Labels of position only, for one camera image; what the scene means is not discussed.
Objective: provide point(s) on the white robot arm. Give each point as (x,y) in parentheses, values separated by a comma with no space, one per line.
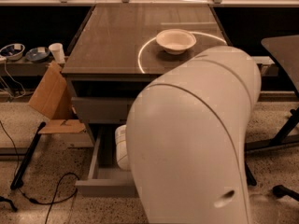
(185,139)

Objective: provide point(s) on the closed grey upper drawer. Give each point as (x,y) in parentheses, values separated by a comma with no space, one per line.
(102,110)

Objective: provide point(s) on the grey drawer cabinet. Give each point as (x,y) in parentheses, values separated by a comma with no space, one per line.
(117,55)

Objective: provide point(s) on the white bowl on counter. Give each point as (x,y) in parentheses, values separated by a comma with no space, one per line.
(175,41)

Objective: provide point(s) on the open grey lower drawer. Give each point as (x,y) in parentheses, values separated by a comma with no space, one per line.
(105,177)

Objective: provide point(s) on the brown cardboard box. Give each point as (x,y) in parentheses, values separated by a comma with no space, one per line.
(53,100)

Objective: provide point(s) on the white paper cup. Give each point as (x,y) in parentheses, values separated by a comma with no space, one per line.
(58,52)

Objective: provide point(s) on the blue bowl near cup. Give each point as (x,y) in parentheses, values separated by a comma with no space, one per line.
(37,55)

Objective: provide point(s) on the blue bowl far left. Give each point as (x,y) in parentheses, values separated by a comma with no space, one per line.
(12,52)

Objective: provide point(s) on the black left table leg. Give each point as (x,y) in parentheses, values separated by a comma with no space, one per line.
(17,181)

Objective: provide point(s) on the black caster foot right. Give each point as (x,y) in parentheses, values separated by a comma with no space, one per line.
(280,191)

